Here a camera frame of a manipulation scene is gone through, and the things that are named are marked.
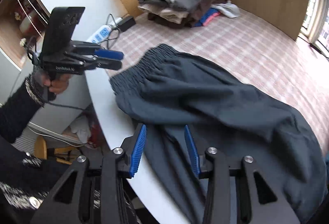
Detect black adapter cable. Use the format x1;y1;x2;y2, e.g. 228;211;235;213
104;13;122;50

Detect person's black patterned sweater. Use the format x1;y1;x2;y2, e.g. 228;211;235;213
0;134;144;224

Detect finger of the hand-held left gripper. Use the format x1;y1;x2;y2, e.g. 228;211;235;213
86;48;124;60
82;58;123;71

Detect person's left forearm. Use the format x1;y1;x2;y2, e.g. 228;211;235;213
0;74;50;143

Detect pink plaid blanket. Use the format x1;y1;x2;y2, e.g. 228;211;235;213
105;7;329;170

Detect wooden stool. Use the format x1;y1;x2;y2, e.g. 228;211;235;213
33;135;78;165

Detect white power strip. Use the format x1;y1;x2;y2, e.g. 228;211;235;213
86;24;114;44

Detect blue striped shirt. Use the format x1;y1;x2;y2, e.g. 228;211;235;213
195;7;219;27

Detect pink garment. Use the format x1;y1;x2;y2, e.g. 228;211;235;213
203;12;221;26

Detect person's left hand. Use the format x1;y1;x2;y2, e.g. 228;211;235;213
41;73;69;96

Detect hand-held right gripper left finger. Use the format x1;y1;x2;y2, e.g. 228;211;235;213
31;124;147;224

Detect wooden shelf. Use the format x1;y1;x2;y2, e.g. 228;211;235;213
0;0;50;72

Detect dark grey pants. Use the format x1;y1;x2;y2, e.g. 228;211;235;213
109;43;323;224

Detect red and white jar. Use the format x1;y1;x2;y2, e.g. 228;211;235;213
14;6;42;38

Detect white garment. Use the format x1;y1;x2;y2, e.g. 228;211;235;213
213;0;241;19

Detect black power adapter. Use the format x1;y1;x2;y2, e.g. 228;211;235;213
117;16;137;32

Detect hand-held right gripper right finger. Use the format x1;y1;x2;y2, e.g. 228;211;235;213
184;125;301;224

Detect white crumpled cloth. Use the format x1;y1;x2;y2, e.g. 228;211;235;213
69;115;92;143

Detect large window with buildings view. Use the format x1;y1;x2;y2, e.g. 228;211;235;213
298;0;329;57

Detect white bed frame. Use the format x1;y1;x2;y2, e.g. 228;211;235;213
83;66;187;214

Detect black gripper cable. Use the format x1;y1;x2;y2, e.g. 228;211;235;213
26;36;85;112

